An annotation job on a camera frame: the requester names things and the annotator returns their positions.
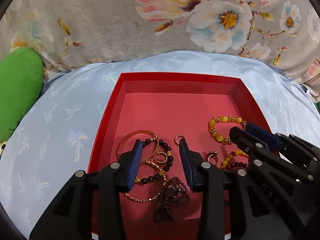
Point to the green cushion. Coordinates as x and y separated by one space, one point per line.
21 83

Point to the red cardboard box tray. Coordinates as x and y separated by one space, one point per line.
170 104

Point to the dark purple bead strand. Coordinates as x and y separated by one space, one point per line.
173 193

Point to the thin gold bangle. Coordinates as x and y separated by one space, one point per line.
152 139

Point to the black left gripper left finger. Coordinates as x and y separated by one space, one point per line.
69 215

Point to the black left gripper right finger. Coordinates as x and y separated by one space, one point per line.
202 176

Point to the grey floral blanket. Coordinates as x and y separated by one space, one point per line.
70 34

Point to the small gold hoop earring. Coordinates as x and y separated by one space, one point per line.
178 138

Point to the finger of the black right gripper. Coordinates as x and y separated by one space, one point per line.
271 140
257 150

